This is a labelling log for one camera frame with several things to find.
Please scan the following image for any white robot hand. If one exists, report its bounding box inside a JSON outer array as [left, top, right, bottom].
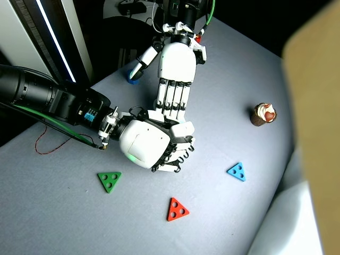
[[129, 41, 198, 123], [118, 106, 196, 173]]

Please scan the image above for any small blue block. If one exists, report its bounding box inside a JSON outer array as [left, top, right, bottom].
[[125, 69, 141, 86]]

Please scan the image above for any green triangle block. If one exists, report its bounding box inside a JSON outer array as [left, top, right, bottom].
[[97, 171, 122, 194]]

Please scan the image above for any grey table cloth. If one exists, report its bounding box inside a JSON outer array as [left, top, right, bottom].
[[0, 15, 303, 255]]

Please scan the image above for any black box device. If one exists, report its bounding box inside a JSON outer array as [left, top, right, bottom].
[[118, 1, 147, 16]]

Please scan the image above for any red triangle block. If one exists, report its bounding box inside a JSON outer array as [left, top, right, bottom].
[[166, 197, 190, 223]]

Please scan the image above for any blue triangle block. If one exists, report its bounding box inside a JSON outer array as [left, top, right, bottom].
[[226, 161, 247, 183]]

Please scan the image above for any toy chocolate cupcake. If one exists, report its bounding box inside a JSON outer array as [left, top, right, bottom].
[[250, 102, 278, 127]]

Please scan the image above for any tan blurred board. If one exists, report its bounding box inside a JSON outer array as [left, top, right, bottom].
[[282, 0, 340, 255]]

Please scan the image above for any white pillar with light strip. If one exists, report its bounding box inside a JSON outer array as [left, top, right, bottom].
[[0, 0, 95, 84]]

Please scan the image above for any thin red wire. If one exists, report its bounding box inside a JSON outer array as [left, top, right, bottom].
[[34, 124, 94, 156]]

